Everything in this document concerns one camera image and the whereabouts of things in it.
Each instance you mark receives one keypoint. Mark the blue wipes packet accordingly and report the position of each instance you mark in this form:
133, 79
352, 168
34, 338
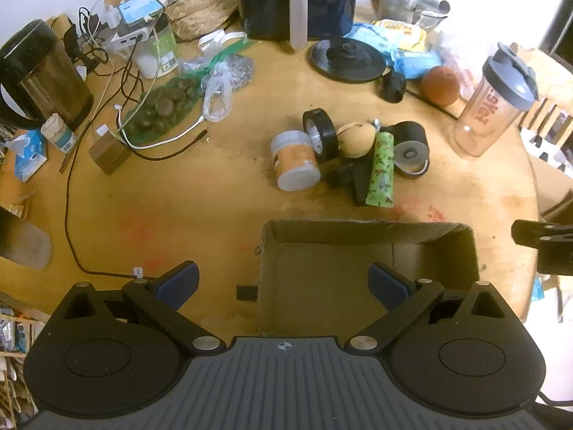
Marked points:
416, 62

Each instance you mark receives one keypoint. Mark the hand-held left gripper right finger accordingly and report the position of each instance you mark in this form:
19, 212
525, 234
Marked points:
385, 284

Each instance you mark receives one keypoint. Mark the clear plastic bag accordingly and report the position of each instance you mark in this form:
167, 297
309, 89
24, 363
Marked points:
219, 98

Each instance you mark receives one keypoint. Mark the yellow packet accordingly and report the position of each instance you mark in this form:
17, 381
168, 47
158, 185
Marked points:
403, 33

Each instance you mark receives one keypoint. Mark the metal bowl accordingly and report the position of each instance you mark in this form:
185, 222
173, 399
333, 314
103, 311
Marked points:
385, 6

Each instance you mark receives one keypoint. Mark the small black block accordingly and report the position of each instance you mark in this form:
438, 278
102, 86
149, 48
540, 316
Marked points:
246, 293

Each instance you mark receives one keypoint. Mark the green bag of brown rounds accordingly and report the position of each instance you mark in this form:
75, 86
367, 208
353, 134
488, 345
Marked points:
161, 107

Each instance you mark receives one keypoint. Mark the black mount bracket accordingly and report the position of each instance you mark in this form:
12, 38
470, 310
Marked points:
351, 179

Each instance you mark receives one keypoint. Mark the wooden block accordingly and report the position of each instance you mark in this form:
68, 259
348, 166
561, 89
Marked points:
107, 154

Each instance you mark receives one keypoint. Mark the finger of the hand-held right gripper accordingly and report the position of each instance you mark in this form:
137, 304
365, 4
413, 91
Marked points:
537, 233

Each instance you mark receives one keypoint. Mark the green strip zip bag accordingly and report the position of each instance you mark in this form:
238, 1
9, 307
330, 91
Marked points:
235, 65

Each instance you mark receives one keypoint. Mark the white jar orange label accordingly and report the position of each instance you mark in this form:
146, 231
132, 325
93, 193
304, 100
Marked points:
295, 161

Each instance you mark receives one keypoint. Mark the small white bottle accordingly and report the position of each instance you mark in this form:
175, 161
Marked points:
60, 134

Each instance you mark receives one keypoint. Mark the grey patterned tool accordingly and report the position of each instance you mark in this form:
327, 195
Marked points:
375, 124

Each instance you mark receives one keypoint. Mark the tan wooden ball holder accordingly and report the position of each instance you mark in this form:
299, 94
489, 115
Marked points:
356, 139

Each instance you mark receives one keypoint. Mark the clear shaker bottle grey lid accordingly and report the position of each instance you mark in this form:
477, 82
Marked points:
485, 107

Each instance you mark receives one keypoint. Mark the white tub green label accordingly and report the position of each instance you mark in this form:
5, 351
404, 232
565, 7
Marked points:
156, 53

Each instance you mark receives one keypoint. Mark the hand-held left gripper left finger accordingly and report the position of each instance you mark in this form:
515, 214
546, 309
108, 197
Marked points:
179, 284

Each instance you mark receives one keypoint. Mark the dark brown object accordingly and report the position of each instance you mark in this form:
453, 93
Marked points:
24, 242

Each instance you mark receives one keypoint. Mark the cardboard box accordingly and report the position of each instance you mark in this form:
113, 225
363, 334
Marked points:
331, 268

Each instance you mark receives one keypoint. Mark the foil roll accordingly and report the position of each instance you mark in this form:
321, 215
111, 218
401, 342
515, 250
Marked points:
432, 5

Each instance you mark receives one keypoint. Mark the white ribbon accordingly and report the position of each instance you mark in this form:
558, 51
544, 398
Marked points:
215, 38

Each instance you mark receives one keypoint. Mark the dark blue air fryer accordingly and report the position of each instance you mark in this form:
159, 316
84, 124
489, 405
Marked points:
268, 0

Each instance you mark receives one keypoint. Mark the orange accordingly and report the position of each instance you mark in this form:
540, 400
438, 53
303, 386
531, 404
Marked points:
441, 86

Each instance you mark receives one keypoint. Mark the white charger hub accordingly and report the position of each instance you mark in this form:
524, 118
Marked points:
127, 40

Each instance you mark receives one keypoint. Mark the wooden chair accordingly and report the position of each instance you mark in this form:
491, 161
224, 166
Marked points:
546, 107

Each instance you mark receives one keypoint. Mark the steel electric kettle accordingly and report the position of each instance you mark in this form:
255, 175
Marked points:
36, 71

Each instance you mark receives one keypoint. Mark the black tape roll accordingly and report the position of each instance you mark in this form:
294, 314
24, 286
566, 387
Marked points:
324, 136

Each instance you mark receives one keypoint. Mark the black roll with grey cap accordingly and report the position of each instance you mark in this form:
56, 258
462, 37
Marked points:
409, 143

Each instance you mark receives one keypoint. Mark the blue tissue pack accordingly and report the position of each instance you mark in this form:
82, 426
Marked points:
27, 156

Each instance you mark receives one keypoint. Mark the woven straw mat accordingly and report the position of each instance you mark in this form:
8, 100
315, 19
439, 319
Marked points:
201, 13

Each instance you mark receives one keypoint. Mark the green patterned bag roll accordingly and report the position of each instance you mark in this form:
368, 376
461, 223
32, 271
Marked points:
381, 170

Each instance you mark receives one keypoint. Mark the large blue packet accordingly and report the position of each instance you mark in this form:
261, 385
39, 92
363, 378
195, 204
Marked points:
369, 36

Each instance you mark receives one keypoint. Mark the white plastic bag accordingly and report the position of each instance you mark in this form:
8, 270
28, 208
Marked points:
456, 49

